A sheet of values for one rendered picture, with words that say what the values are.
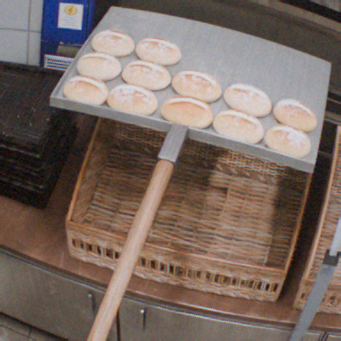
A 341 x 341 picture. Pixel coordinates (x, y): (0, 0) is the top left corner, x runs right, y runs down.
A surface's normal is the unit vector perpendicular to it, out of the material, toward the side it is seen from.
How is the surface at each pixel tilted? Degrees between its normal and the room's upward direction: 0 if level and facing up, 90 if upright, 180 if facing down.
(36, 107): 0
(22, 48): 90
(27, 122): 0
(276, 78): 0
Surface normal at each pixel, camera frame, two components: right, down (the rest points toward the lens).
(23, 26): -0.29, 0.73
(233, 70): 0.05, -0.64
